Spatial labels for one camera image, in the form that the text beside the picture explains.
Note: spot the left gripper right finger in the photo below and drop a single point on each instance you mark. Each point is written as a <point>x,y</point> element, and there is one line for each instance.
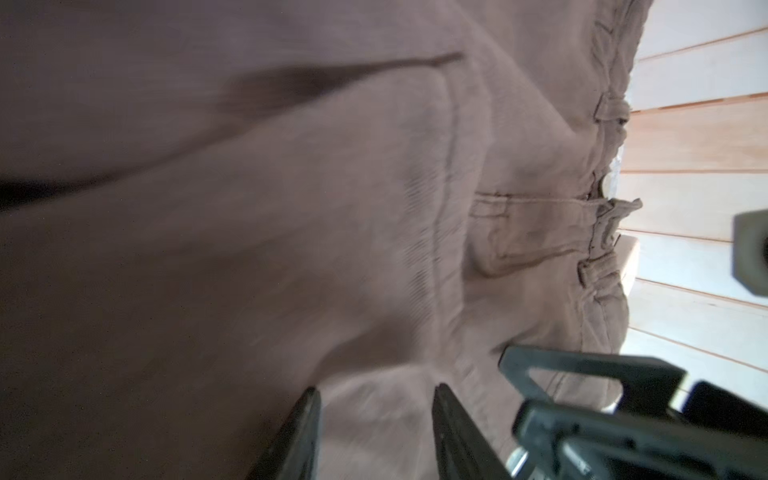
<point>462,452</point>

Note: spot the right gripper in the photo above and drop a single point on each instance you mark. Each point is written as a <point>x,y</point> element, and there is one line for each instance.
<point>714,435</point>

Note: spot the brown trousers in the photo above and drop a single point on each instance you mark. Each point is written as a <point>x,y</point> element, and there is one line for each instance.
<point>209,206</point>

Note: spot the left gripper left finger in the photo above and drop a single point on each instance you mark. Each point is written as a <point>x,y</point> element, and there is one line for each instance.
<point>293,452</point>

